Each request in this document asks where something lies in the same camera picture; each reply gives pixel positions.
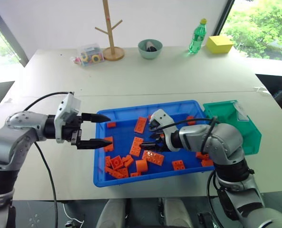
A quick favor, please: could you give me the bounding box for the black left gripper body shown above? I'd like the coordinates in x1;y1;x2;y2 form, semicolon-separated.
61;115;83;146

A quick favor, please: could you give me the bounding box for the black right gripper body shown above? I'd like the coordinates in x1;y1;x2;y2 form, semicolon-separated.
154;133;170;153

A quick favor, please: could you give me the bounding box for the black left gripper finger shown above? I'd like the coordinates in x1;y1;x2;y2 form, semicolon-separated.
76;138;113;151
81;113;112;124

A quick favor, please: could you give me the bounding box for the blue plastic bin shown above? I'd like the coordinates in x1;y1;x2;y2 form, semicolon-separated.
93;99;216;189

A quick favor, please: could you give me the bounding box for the green plastic bin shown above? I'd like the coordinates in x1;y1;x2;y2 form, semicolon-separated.
202;99;263;156

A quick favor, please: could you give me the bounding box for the orange six-stud brick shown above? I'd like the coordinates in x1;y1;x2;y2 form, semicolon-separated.
129;136;145;158

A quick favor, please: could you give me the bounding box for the orange flat studded plate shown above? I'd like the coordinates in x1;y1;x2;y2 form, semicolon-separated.
141;150;165;166

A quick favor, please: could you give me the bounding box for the orange rectangular studded brick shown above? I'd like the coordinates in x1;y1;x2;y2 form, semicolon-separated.
134;116;147;133

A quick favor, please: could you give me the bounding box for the orange arch block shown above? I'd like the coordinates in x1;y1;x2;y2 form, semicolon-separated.
135;159;148;173

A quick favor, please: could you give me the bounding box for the orange slanted brick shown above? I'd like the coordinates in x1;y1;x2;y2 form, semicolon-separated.
121;154;135;168

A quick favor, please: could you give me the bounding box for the orange four-stud brick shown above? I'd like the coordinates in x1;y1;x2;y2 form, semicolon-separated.
172;160;187;171

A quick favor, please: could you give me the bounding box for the orange square brick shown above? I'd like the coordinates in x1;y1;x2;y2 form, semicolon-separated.
110;155;125;170

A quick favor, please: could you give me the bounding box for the orange long brick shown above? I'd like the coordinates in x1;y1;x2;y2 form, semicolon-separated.
104;166;124;180

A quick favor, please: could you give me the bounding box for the clear box of coloured rings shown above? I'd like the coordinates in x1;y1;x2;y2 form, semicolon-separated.
77;43;105;68

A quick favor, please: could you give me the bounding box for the wooden mug tree stand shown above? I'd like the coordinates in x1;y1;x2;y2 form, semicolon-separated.
94;0;126;62

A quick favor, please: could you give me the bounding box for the grey rounded shape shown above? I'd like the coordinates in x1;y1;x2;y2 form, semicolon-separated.
162;197;194;228
95;198;127;228

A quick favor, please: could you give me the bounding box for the mint green bowl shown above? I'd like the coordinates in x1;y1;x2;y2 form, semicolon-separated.
137;38;164;60

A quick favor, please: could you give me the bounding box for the small black box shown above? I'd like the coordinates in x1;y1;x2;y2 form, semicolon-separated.
197;211;213;228

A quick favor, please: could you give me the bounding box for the dark object in bowl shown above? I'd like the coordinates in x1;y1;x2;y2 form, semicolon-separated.
145;41;159;52

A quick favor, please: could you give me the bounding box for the green plastic bottle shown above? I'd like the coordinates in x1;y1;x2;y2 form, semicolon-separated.
188;18;208;54

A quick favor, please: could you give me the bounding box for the yellow box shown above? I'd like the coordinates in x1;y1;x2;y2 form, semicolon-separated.
205;35;234;55

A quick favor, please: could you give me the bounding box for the black side table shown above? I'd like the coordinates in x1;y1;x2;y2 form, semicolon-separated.
255;74;282;124

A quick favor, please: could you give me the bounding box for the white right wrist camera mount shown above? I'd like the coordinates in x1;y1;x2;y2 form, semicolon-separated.
148;109;180;153

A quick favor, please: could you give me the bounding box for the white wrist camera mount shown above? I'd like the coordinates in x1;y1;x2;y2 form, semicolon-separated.
148;109;180;153
53;92;82;143

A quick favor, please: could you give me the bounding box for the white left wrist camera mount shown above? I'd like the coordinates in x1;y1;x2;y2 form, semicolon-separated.
53;92;82;143

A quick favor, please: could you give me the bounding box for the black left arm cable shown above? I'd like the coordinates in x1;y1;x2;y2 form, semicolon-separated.
23;91;74;228

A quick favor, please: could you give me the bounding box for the thin white cable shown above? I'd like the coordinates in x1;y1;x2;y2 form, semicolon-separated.
62;203;85;226

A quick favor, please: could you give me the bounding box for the dark window frame post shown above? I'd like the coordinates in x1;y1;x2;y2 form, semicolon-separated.
214;0;236;37
0;0;29;68

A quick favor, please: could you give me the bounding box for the white string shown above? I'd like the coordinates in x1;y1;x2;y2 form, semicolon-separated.
253;86;270;96

